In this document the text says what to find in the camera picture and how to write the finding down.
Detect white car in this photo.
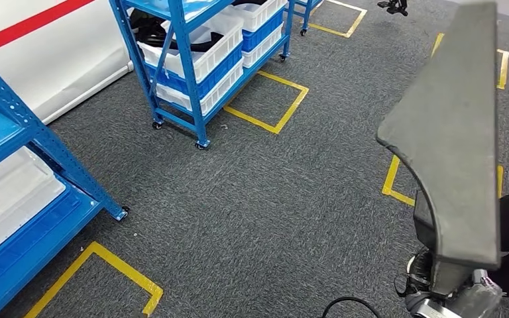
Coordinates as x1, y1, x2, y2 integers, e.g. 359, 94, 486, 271
0, 0, 135, 126

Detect black plastic plate bracket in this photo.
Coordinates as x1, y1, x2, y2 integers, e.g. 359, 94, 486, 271
376, 2, 501, 297

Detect black office chair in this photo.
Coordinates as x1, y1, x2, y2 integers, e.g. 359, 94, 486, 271
376, 0, 410, 17

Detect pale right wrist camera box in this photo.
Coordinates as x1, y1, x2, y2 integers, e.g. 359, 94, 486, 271
406, 293, 454, 318

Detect red barrier belt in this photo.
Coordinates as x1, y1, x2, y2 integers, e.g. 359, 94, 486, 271
0, 0, 97, 57

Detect black plastic car parts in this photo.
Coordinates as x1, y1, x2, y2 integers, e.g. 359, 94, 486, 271
129, 9, 225, 54

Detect blue metal shelf rack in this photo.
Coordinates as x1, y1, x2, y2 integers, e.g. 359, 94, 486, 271
0, 46, 130, 318
108, 0, 297, 151
289, 0, 325, 37

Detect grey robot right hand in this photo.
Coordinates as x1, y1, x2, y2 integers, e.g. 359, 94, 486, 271
404, 250, 504, 318

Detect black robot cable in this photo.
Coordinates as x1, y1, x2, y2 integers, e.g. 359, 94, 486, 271
321, 296, 382, 318

